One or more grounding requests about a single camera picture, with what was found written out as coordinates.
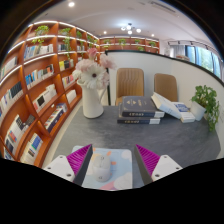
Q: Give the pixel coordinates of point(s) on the white book with blue cover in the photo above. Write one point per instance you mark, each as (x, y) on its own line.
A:
(185, 113)

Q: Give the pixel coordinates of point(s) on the dark grey hardcover book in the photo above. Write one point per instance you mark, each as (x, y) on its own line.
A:
(138, 105)
(136, 121)

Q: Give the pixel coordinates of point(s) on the orange wooden bookshelf unit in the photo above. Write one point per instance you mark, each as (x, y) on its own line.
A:
(30, 100)

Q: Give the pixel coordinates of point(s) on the pastel printed mouse pad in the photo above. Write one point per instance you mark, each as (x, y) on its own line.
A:
(121, 166)

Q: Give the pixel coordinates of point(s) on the green plant in white pot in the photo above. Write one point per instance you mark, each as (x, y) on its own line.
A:
(198, 110)

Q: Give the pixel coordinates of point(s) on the ceiling light cluster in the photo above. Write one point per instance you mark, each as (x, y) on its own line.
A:
(130, 28)

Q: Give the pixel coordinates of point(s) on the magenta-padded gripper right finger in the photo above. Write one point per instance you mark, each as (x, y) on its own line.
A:
(165, 166)

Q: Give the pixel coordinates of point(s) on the glass window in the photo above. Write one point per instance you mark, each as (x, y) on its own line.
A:
(203, 58)

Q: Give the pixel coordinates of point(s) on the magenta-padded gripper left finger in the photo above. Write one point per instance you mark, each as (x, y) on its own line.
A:
(60, 168)

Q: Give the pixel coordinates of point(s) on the white vase with pink flowers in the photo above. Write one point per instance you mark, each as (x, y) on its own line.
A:
(91, 103)

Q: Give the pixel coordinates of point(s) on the tan upholstered chair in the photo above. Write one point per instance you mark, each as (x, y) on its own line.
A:
(166, 86)
(130, 83)

